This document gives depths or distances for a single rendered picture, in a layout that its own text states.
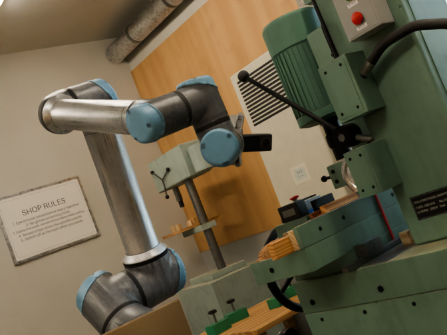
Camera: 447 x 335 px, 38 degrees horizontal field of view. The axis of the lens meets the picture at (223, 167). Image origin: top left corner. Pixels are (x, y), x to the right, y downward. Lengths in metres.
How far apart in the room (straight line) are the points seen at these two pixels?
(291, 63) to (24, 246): 3.02
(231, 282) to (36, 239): 1.38
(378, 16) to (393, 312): 0.71
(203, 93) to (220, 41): 2.78
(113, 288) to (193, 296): 2.18
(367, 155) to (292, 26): 0.46
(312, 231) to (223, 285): 2.40
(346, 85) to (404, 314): 0.57
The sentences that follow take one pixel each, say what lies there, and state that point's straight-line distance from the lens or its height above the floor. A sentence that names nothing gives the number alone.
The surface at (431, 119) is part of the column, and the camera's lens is 1.57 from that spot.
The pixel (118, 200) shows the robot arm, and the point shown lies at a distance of 2.01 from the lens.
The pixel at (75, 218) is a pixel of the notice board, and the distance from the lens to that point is 4.65.
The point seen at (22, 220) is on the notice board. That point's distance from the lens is 4.53.
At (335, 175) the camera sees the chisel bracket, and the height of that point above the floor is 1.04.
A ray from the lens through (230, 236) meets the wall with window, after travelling 4.67.
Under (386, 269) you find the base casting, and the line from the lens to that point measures 1.61.
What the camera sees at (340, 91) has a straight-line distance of 1.59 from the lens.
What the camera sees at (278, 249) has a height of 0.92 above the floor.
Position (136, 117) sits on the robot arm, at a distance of 1.43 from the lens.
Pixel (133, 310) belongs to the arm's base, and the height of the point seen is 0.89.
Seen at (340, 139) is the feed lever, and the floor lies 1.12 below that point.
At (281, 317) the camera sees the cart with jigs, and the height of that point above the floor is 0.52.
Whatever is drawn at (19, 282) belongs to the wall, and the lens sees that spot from 4.47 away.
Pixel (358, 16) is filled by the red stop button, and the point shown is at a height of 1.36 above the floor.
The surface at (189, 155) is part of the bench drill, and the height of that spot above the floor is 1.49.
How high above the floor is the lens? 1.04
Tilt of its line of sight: 4 degrees up
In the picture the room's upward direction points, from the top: 21 degrees counter-clockwise
